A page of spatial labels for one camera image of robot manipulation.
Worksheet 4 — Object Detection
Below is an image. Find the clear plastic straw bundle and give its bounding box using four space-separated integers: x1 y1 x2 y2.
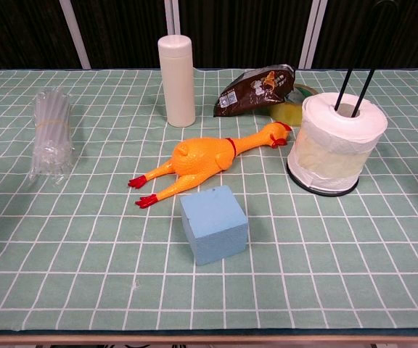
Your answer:
27 88 75 186

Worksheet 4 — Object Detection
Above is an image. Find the blue foam cube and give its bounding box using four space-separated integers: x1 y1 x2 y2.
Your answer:
179 184 250 268

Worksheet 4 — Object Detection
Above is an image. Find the white paper towel roll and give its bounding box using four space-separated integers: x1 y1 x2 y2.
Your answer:
287 92 388 193

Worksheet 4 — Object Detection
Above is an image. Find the green checked tablecloth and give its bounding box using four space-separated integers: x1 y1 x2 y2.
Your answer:
0 67 418 331

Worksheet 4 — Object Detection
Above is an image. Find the black wire roll holder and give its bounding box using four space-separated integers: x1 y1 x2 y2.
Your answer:
286 0 390 199

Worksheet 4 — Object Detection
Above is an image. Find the brown snack bag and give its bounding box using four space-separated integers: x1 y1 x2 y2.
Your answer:
213 64 297 118

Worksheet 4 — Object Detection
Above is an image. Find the white frame post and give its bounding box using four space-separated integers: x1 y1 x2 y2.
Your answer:
58 0 92 70
298 0 329 70
163 0 181 37

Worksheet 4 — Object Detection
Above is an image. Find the white cylindrical bottle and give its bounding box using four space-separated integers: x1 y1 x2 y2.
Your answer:
157 34 197 128

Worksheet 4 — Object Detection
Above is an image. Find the yellow rubber chicken toy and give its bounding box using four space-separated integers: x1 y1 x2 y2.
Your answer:
128 121 293 210

